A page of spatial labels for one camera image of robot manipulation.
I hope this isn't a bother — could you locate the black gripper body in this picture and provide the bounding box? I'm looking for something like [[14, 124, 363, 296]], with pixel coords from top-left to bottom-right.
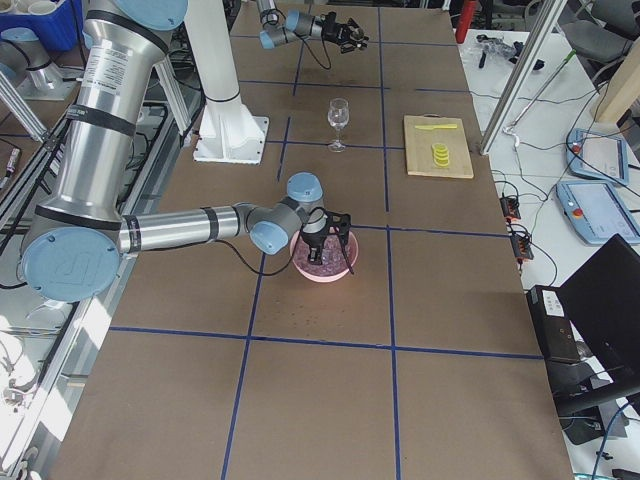
[[322, 13, 349, 46], [301, 207, 351, 250]]

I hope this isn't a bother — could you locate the steel jigger measuring cup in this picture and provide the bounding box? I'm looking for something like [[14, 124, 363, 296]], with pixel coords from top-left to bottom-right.
[[350, 29, 369, 50]]

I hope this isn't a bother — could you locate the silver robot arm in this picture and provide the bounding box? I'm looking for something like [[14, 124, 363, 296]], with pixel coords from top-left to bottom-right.
[[256, 1, 369, 53], [21, 1, 349, 302]]

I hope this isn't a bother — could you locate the pile of clear ice cubes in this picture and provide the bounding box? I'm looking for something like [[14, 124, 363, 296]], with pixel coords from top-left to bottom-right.
[[293, 237, 358, 278]]

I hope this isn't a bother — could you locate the clear wine glass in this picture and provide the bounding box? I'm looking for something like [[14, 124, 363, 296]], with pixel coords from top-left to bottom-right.
[[327, 98, 349, 153]]

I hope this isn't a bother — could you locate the pink bowl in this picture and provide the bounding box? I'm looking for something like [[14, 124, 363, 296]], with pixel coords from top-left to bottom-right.
[[290, 232, 359, 283]]

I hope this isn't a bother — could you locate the yellow plastic knife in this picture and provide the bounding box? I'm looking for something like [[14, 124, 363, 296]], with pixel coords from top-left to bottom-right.
[[414, 123, 458, 131]]

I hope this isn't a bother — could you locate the bamboo cutting board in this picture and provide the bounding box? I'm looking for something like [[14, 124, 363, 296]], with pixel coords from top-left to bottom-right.
[[403, 115, 474, 179]]

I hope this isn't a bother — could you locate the grey office chair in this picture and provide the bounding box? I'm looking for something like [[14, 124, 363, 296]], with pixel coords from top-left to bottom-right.
[[563, 0, 639, 80]]

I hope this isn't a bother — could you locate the blue teach pendant near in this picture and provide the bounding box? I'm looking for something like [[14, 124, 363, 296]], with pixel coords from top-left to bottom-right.
[[556, 180, 639, 245]]

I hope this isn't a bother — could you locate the blue teach pendant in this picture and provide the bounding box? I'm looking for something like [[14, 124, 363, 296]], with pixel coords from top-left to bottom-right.
[[566, 128, 629, 186], [556, 180, 639, 245]]

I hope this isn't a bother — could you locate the black laptop computer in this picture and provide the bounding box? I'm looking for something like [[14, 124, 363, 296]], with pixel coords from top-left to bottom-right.
[[526, 234, 639, 416]]

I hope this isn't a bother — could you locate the blue teach pendant far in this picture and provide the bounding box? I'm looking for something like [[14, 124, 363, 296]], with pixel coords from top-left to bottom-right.
[[566, 128, 629, 186]]

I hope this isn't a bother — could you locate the wooden rig support board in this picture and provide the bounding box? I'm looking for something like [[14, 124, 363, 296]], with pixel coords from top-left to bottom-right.
[[594, 40, 640, 123]]

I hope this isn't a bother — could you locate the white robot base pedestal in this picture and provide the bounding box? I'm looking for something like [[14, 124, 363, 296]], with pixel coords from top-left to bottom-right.
[[184, 0, 269, 165]]

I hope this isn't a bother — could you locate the green handled reach grabber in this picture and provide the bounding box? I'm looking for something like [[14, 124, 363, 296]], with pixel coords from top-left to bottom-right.
[[503, 49, 576, 149]]

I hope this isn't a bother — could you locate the aluminium frame post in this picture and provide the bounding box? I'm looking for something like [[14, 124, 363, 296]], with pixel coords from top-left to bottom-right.
[[479, 0, 567, 155]]

